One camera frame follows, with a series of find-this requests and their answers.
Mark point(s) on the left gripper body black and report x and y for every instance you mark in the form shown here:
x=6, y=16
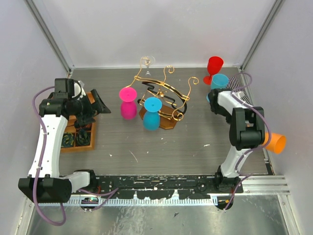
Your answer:
x=83, y=109

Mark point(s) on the red wine glass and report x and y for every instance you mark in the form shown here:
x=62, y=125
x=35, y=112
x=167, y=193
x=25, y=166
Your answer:
x=214, y=65

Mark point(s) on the light blue wine glass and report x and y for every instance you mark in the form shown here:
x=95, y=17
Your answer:
x=217, y=81

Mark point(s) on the orange wine glass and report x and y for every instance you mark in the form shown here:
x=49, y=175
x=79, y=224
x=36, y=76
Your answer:
x=277, y=143

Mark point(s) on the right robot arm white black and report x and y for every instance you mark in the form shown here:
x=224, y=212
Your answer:
x=246, y=133

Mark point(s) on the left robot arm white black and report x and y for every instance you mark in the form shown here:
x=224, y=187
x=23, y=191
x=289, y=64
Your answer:
x=49, y=147

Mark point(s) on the pink wine glass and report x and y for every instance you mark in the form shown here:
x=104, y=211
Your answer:
x=128, y=107

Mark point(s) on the blue wine glass front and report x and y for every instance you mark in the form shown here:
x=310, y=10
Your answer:
x=151, y=120

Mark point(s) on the clear wine glass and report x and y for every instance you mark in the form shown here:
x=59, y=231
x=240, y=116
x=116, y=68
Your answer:
x=147, y=61

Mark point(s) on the rolled dark floral tie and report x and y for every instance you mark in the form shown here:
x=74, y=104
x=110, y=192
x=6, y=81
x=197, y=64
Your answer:
x=83, y=138

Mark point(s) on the wooden compartment tray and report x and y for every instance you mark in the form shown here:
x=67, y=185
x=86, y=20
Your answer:
x=70, y=128

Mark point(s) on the rolled green patterned tie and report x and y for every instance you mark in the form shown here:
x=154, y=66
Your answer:
x=68, y=140

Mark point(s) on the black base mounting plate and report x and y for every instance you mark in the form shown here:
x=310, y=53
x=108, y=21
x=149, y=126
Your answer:
x=163, y=186

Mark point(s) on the striped black white cloth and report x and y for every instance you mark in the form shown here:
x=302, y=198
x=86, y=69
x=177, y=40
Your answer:
x=235, y=82

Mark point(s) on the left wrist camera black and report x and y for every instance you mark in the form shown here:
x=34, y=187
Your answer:
x=65, y=89

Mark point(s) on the gold wire wine glass rack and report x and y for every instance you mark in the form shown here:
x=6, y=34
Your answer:
x=174, y=102

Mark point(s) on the aluminium front rail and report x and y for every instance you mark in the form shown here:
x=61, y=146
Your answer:
x=254, y=185

